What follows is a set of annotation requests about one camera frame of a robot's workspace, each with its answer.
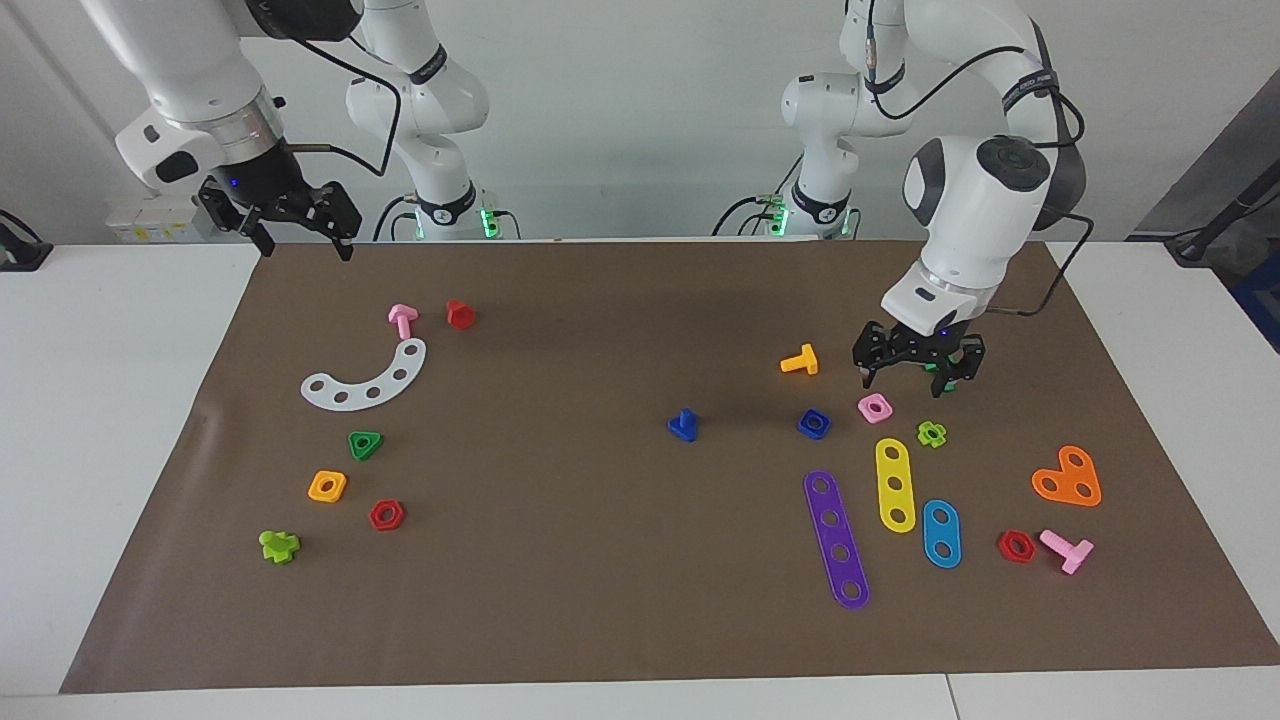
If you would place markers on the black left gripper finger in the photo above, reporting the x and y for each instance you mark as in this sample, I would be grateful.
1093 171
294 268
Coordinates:
954 380
867 376

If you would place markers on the yellow three-hole plastic strip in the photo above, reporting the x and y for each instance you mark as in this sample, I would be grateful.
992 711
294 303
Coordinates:
895 468

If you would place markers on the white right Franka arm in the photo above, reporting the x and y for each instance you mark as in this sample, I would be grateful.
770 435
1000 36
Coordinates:
190 70

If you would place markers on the green triangular plastic nut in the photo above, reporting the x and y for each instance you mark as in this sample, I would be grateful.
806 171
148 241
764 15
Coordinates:
356 440

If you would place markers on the black clamp mount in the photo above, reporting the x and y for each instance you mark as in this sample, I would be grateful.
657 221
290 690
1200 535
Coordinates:
20 255

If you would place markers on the pink plastic screw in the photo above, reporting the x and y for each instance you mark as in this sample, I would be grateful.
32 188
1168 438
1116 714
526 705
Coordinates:
402 320
1070 550

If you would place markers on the blue two-hole plastic strip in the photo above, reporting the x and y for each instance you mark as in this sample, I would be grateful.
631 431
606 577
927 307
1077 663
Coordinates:
942 533

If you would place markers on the blue triangular-head plastic screw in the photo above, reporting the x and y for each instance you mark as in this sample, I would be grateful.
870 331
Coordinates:
683 428

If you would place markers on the green plastic screw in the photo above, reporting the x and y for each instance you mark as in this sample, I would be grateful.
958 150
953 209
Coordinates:
935 368

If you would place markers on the orange square plastic nut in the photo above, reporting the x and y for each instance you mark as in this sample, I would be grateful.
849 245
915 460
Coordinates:
316 488

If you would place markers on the lime green cross screw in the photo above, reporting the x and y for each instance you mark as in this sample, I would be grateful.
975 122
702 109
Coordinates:
278 548

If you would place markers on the blue crate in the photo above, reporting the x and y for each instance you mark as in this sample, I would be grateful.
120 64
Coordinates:
1262 300

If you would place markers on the pink square plastic nut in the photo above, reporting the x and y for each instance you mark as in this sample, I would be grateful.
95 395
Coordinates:
865 410

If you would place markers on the red hexagonal plastic nut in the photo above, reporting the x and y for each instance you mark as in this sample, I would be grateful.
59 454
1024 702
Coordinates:
1004 546
376 516

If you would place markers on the brown paper table mat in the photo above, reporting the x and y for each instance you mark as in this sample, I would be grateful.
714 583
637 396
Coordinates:
600 560

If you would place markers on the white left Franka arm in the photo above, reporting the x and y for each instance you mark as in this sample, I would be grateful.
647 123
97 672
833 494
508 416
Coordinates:
970 220

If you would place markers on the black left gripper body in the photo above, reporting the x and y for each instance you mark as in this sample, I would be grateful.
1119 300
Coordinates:
915 350

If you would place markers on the lime green cross nut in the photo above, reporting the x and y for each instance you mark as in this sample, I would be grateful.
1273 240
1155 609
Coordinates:
924 435

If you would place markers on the orange angled three-hole plate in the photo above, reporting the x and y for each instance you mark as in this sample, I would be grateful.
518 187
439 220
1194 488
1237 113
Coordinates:
1062 478

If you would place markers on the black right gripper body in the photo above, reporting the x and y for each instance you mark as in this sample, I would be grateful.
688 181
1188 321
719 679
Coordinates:
265 195

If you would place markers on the white curved five-hole plate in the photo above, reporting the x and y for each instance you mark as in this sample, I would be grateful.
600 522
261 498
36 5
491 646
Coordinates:
358 394

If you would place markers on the orange plastic screw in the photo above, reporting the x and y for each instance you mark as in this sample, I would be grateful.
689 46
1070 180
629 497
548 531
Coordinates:
800 362

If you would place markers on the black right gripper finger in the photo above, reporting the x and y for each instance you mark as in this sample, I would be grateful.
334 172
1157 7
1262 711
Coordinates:
263 240
344 245

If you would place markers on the dark blue square nut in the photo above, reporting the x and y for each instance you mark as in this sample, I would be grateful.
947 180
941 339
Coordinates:
804 425

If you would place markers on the red plastic screw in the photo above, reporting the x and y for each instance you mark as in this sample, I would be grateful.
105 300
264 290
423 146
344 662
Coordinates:
460 316

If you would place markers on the black stand pole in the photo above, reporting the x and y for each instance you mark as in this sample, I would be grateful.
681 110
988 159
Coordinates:
1225 215

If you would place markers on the purple four-hole plastic strip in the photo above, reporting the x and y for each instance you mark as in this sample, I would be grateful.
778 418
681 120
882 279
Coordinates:
835 535

